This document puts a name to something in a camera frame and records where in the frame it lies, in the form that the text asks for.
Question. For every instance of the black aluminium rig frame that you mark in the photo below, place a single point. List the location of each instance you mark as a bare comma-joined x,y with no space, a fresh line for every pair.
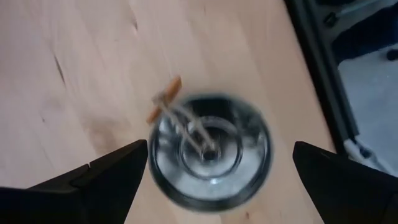
323,77

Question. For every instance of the black stand base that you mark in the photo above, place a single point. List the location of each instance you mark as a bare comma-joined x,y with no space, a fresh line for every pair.
367,37

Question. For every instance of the silver candle tin orange tag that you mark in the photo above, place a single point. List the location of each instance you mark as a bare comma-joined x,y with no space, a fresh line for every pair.
211,174

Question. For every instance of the silver aluminium bracket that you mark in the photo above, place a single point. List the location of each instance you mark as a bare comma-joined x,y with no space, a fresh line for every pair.
353,146

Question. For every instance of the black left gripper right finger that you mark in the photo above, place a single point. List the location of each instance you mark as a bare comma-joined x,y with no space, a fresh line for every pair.
348,193

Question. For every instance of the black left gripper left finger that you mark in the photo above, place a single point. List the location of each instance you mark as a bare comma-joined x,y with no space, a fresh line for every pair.
93,193

